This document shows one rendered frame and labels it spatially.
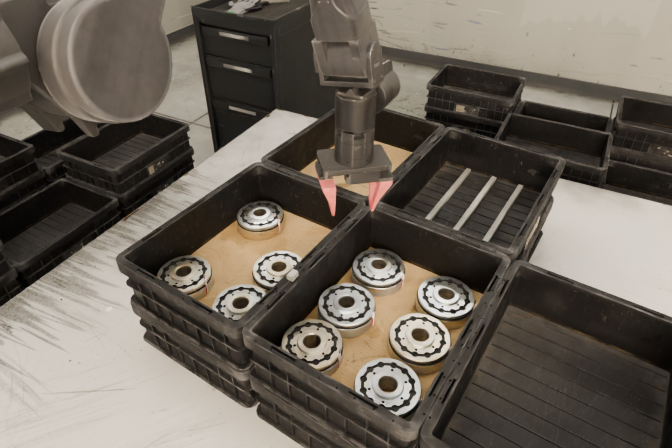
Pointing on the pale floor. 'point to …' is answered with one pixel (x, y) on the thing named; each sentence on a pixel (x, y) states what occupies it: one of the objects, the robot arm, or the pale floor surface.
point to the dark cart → (258, 60)
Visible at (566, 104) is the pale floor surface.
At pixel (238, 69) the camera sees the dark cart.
